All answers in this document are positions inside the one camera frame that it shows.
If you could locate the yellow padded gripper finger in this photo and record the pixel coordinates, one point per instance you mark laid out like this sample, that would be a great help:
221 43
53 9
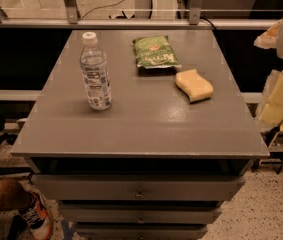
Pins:
270 108
268 39

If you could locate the clear plastic water bottle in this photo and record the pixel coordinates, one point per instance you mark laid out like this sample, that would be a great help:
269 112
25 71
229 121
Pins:
94 68

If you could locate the yellow sponge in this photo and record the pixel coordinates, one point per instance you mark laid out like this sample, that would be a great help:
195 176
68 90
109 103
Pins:
193 85

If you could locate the green chip bag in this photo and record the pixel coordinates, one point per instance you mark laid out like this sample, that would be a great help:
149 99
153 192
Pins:
155 52

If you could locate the grey drawer cabinet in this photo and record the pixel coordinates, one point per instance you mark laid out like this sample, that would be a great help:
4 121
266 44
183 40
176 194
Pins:
151 127

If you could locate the top drawer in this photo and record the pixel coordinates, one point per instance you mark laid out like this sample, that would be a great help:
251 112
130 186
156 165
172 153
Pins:
138 187

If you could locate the drawer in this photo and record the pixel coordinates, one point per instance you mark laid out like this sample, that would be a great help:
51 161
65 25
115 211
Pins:
138 187
140 232
139 213

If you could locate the middle drawer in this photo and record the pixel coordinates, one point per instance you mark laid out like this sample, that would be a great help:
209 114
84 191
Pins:
139 213

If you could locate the bottom drawer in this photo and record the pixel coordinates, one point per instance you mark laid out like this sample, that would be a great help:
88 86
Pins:
140 232

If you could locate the orange white sneaker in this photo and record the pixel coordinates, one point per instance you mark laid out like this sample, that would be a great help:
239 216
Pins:
37 218

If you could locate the person's bare leg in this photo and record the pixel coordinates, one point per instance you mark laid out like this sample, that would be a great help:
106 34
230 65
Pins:
13 196

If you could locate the metal railing frame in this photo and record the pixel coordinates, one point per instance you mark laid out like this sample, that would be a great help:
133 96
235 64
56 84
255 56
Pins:
140 14

